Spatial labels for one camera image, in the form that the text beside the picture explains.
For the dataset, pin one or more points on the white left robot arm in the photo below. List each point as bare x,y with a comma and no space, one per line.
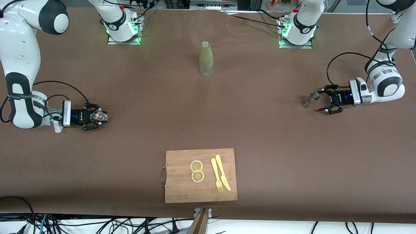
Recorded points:
388,83

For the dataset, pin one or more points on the green sleeved glass bottle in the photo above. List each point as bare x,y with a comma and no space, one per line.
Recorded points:
206,57

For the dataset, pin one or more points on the clear glass shaker cup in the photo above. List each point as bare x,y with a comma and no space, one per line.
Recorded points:
100,116

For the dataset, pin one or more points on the grey power strip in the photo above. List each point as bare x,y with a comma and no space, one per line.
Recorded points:
213,5

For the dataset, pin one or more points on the yellow plastic fork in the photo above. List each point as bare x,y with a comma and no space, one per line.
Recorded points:
215,172

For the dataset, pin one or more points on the lemon slice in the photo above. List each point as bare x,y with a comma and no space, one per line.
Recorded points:
196,165
197,176

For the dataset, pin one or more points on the metal bracket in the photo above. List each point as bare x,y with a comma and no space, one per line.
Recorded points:
209,211

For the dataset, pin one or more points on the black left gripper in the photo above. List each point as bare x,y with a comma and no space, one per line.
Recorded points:
342,97

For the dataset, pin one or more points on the yellow plastic knife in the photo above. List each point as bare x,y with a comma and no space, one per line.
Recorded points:
222,172

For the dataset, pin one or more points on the steel jigger measuring cup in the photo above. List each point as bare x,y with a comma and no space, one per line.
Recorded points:
313,96

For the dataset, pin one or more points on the wooden post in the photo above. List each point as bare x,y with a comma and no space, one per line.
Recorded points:
199,226

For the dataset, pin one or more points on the wooden cutting board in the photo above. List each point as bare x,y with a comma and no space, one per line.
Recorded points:
182,191

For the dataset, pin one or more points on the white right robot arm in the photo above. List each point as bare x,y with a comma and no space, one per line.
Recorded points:
19,48

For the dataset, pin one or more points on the brown table cloth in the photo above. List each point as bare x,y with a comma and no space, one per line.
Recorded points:
97,178

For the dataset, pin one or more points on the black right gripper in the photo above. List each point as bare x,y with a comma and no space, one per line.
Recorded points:
77,115

